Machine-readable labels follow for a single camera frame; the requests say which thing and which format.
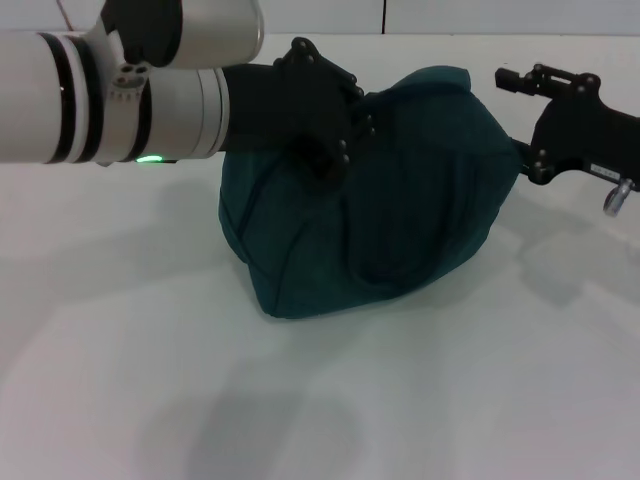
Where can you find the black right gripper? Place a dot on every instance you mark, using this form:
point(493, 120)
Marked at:
point(580, 130)

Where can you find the teal insulated lunch bag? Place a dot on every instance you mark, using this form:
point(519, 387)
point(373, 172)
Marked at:
point(390, 210)

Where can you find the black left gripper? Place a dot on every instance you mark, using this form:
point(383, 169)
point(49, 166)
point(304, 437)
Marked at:
point(295, 110)

